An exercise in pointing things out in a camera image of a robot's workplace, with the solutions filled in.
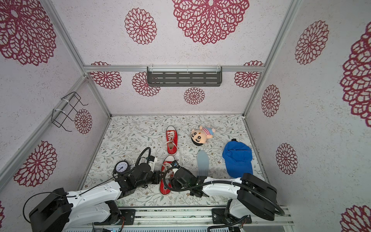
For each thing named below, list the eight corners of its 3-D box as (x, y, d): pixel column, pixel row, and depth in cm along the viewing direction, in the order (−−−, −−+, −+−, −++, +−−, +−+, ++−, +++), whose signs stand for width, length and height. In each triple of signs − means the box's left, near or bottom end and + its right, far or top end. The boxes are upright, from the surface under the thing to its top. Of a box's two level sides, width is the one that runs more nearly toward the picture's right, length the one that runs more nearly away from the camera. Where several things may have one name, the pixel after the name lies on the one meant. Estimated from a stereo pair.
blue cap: (227, 177, 90) (228, 174, 86) (220, 142, 106) (221, 138, 103) (256, 177, 90) (259, 174, 86) (245, 142, 106) (247, 138, 103)
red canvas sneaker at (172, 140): (164, 156, 99) (163, 152, 94) (167, 129, 114) (166, 124, 109) (177, 156, 99) (177, 152, 94) (178, 129, 114) (178, 124, 109)
